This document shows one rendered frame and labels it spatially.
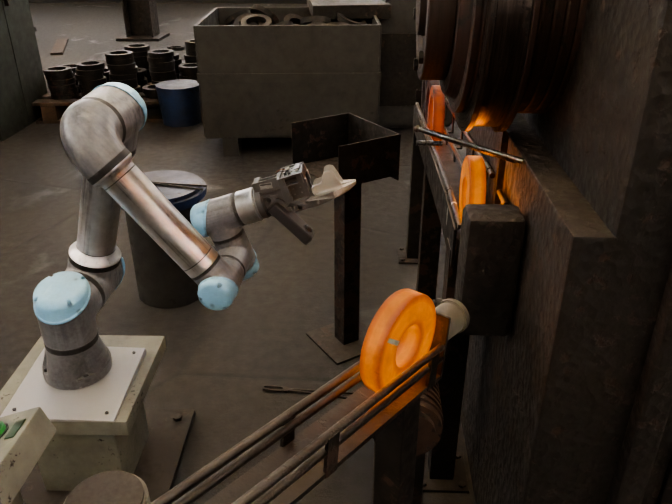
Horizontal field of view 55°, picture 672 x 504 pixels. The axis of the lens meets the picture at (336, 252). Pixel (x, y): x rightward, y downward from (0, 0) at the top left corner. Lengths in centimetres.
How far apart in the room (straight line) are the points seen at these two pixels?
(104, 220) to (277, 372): 80
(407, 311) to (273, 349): 127
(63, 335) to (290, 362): 81
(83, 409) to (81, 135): 60
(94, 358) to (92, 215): 32
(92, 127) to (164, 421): 91
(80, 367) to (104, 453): 22
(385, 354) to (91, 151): 68
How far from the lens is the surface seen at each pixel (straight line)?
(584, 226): 95
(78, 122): 129
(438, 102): 198
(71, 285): 150
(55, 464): 172
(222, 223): 139
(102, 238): 152
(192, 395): 198
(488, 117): 119
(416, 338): 96
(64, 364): 156
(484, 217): 112
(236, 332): 222
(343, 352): 209
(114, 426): 150
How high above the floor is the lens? 125
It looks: 28 degrees down
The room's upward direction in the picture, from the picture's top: straight up
